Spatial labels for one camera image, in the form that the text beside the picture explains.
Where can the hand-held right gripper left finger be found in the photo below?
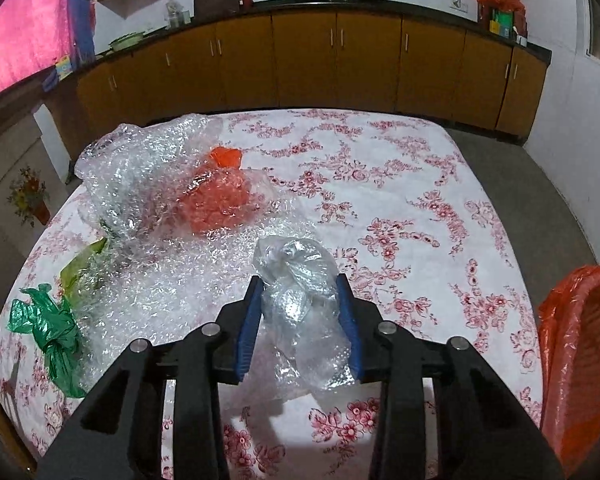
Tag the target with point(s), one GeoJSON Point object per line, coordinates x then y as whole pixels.
{"type": "Point", "coordinates": [250, 320]}

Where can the green basin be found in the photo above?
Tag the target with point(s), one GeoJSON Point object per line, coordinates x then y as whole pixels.
{"type": "Point", "coordinates": [126, 41]}

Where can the flower pot with flowers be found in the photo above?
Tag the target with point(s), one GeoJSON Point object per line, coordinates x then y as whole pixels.
{"type": "Point", "coordinates": [30, 195]}

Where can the floral tablecloth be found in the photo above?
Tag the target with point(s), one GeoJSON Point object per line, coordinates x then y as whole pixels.
{"type": "Point", "coordinates": [405, 185]}

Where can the light green plastic bag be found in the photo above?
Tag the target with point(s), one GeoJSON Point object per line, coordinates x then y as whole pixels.
{"type": "Point", "coordinates": [77, 267]}

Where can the pink and blue curtain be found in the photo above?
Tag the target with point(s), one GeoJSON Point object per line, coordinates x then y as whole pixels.
{"type": "Point", "coordinates": [25, 25]}

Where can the red basket with plastic liner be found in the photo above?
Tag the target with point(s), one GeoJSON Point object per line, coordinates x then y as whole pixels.
{"type": "Point", "coordinates": [555, 360]}

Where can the wooden base cabinets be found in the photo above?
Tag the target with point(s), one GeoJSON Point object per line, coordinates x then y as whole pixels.
{"type": "Point", "coordinates": [305, 60]}

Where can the green box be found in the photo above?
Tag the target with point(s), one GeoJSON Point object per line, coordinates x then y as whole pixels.
{"type": "Point", "coordinates": [501, 24]}

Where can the dark green plastic bag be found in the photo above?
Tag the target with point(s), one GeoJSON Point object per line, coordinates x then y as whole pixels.
{"type": "Point", "coordinates": [50, 330]}

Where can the orange plastic bag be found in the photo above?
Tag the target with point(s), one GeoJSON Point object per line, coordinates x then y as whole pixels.
{"type": "Point", "coordinates": [225, 157]}

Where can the red box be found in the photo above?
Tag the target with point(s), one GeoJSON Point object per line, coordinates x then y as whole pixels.
{"type": "Point", "coordinates": [484, 16]}

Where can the clear jar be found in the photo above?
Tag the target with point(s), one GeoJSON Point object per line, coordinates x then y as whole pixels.
{"type": "Point", "coordinates": [176, 16]}

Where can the clear plastic bag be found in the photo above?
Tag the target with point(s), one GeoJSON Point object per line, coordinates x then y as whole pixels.
{"type": "Point", "coordinates": [300, 310]}

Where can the bubble wrap sheet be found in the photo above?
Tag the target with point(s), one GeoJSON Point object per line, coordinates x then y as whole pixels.
{"type": "Point", "coordinates": [140, 180]}

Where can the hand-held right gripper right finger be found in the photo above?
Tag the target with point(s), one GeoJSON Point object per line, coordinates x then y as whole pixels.
{"type": "Point", "coordinates": [347, 330]}

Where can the wall outlet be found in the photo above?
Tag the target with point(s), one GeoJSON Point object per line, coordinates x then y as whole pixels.
{"type": "Point", "coordinates": [459, 4]}

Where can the black countertop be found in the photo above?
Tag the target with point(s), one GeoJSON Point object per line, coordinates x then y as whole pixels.
{"type": "Point", "coordinates": [430, 15]}

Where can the dark cutting board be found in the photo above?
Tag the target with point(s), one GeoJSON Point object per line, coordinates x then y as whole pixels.
{"type": "Point", "coordinates": [216, 2]}

